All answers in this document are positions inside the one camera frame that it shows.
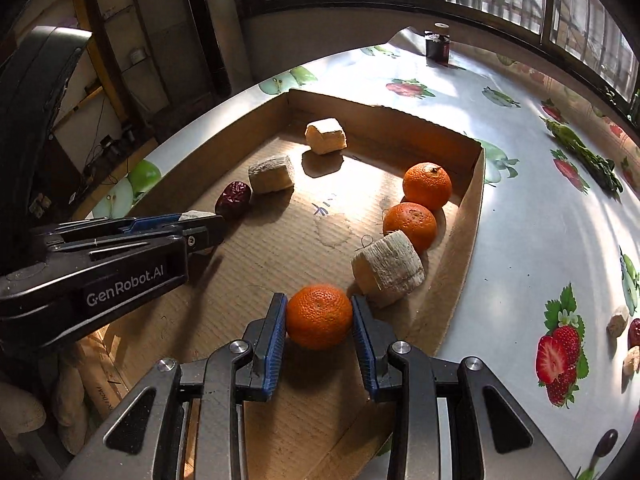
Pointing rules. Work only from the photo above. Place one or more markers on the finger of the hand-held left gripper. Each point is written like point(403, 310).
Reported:
point(202, 240)
point(150, 223)

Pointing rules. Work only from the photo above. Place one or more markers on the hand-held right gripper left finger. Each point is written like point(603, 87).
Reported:
point(272, 345)

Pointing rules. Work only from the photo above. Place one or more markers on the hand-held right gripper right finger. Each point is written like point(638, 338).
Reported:
point(362, 345)

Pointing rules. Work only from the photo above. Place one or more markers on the large red dried date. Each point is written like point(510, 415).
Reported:
point(232, 199)

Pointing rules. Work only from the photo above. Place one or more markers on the cardboard box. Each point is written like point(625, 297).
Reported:
point(280, 250)

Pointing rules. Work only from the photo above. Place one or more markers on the large beige fibrous chunk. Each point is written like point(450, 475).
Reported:
point(389, 267)

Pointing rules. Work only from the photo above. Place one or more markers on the orange tangerine with stem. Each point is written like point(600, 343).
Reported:
point(426, 186)

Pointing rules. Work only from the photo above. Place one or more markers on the beige sack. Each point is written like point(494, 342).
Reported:
point(70, 400)
point(20, 410)

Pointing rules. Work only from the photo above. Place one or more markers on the wooden shelf unit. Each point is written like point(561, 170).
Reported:
point(150, 50)

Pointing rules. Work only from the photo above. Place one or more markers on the dark purple plum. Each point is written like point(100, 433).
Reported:
point(607, 442)

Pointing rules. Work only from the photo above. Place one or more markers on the small red dried date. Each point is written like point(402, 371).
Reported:
point(634, 332)

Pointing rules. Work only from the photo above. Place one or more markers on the green leafy vegetable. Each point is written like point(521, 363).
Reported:
point(582, 157)

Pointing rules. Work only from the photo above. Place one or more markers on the small dark red jar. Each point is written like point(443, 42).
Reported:
point(437, 45)

